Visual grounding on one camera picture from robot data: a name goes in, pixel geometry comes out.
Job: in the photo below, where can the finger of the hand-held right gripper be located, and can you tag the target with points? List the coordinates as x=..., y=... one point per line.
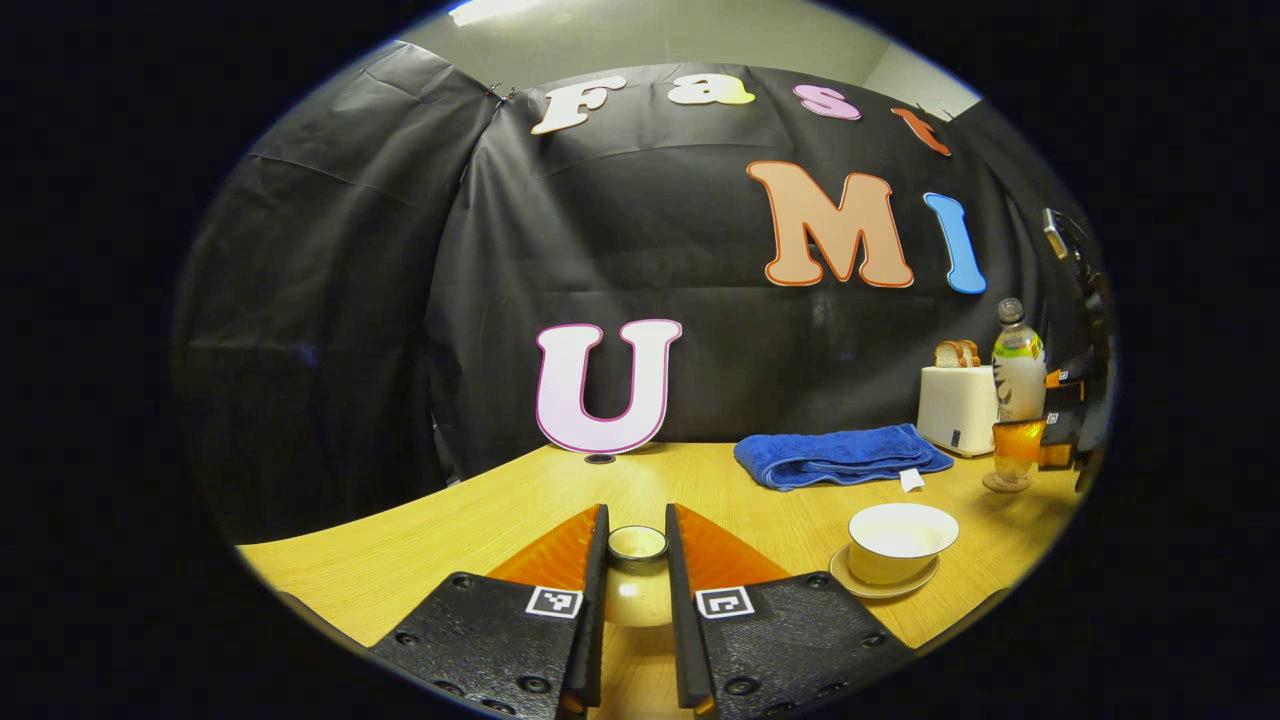
x=1065, y=435
x=1070, y=385

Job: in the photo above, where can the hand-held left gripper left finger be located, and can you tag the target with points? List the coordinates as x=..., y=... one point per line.
x=595, y=620

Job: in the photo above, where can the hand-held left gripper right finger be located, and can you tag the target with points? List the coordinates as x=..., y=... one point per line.
x=682, y=620

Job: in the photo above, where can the white teacup lid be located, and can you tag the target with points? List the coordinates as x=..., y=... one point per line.
x=637, y=595

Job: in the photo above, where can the plastic water bottle orange drink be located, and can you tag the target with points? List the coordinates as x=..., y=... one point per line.
x=1018, y=380

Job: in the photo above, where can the round brown coaster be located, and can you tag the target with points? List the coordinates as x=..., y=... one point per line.
x=1005, y=487

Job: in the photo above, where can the white teacup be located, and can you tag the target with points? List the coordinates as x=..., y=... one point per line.
x=895, y=555

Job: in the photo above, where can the bread slice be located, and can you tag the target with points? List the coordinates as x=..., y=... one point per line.
x=970, y=352
x=946, y=354

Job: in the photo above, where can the white toaster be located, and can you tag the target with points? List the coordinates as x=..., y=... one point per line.
x=955, y=410

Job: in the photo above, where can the white saucer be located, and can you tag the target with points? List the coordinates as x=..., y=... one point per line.
x=850, y=582

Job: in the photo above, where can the blue towel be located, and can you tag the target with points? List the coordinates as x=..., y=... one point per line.
x=840, y=452

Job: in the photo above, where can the black backdrop cloth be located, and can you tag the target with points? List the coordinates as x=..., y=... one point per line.
x=650, y=250

